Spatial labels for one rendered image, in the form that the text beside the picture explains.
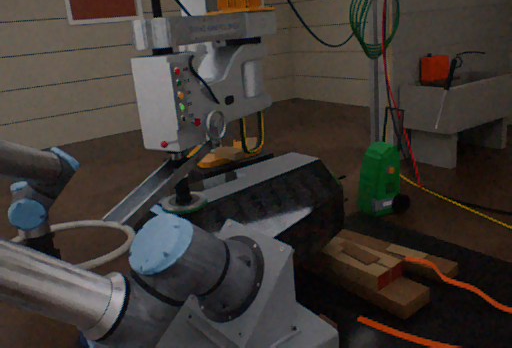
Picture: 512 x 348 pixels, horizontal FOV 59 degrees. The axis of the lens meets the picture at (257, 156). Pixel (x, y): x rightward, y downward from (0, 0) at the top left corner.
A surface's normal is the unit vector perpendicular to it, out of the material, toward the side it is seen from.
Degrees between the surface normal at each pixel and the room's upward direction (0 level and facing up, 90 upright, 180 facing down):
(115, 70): 90
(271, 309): 90
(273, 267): 47
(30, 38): 90
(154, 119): 90
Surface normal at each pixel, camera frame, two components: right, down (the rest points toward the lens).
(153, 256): -0.57, -0.55
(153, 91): -0.51, 0.29
